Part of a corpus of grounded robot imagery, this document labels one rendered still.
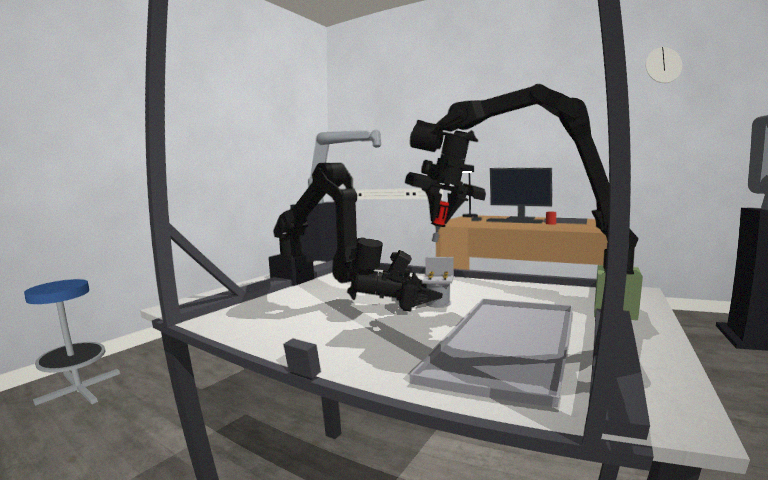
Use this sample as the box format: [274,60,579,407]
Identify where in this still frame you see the red screwdriver handle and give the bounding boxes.
[431,201,449,242]

